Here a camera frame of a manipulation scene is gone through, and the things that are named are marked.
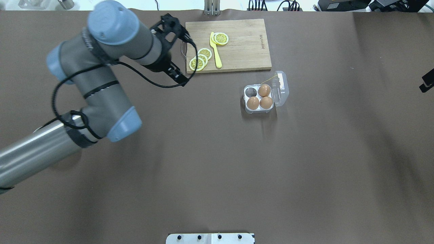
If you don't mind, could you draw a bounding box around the clear plastic egg box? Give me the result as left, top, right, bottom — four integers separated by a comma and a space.
243, 71, 290, 114

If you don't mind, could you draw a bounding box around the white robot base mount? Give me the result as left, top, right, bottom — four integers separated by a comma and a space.
165, 232, 255, 244

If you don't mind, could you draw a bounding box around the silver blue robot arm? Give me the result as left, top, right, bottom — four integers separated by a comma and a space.
0, 0, 197, 194

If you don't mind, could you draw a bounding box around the wooden cutting board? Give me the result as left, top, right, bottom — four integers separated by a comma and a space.
185, 19, 272, 74

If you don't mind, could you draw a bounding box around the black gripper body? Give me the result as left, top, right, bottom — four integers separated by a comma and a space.
144, 21, 177, 73

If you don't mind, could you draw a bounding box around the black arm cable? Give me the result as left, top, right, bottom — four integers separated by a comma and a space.
51, 29, 199, 140

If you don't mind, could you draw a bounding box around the second robot arm gripper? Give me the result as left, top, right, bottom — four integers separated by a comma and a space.
419, 68, 434, 93

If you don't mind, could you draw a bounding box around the brown egg upper left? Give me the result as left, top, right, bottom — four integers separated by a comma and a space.
259, 96, 273, 109

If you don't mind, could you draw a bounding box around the brown egg from bowl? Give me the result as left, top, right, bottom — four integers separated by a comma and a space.
246, 96, 259, 110

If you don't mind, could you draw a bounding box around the brown egg lower left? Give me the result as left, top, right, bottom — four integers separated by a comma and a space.
258, 84, 271, 98

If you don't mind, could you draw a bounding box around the lemon slice middle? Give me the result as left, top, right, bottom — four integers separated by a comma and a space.
197, 54, 208, 70

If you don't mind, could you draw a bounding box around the lemon slice front pair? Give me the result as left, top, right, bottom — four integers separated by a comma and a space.
211, 32, 229, 46

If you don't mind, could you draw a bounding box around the lemon slice top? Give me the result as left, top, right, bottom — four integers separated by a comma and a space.
189, 58, 204, 71

